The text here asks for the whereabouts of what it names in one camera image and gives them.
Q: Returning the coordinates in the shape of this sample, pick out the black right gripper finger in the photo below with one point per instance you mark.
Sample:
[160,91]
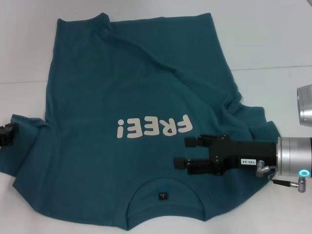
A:
[195,165]
[195,142]

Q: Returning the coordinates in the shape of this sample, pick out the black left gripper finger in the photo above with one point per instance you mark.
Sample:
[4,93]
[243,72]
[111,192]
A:
[14,126]
[6,136]

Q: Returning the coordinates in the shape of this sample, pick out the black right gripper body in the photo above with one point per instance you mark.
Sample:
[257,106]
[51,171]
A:
[243,153]

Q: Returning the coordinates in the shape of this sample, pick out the teal t-shirt with FREE! print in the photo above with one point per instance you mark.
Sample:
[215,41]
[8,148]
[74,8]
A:
[122,85]

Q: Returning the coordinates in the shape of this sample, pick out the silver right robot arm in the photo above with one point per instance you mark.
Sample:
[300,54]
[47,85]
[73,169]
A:
[292,153]

